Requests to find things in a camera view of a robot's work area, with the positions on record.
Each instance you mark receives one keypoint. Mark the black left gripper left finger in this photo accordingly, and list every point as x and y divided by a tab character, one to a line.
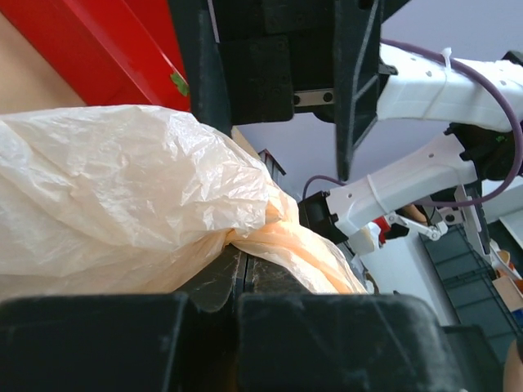
180	341

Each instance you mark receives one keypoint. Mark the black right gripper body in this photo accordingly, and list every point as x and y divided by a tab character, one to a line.
270	51

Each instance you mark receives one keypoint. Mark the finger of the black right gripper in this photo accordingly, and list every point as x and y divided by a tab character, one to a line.
209	101
359	74

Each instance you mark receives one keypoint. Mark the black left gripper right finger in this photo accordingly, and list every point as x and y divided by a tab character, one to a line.
291	340

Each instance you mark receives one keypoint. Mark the white plastic bag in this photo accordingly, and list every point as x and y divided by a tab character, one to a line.
137	199

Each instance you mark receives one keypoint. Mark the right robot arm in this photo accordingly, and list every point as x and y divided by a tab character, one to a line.
470	110

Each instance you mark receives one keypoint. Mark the red plastic tray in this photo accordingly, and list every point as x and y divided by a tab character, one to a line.
109	52

